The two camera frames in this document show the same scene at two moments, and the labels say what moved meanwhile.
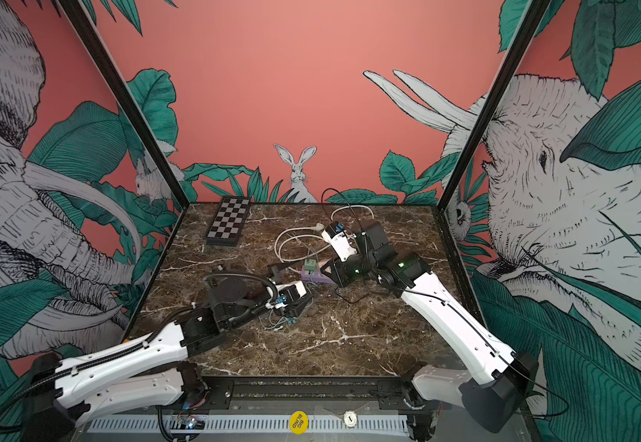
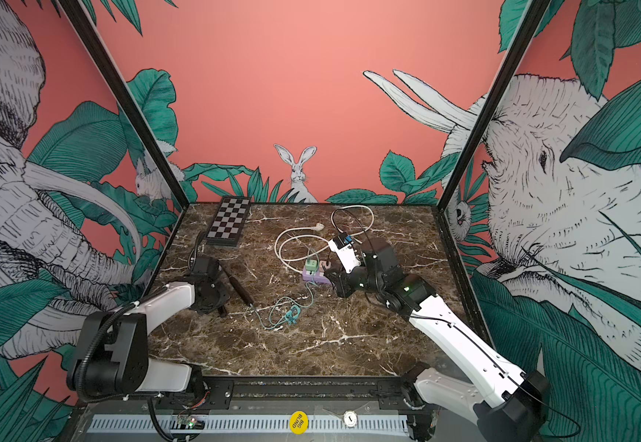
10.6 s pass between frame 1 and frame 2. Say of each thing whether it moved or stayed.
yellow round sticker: stayed
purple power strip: stayed
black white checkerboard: stayed
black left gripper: moved
